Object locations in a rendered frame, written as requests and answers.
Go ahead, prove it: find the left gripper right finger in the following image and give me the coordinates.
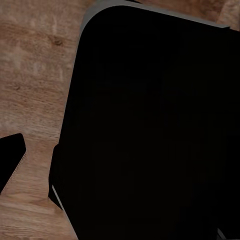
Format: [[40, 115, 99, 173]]
[[224, 132, 240, 173]]

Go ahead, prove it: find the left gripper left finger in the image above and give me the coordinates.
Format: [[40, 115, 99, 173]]
[[0, 133, 26, 193]]

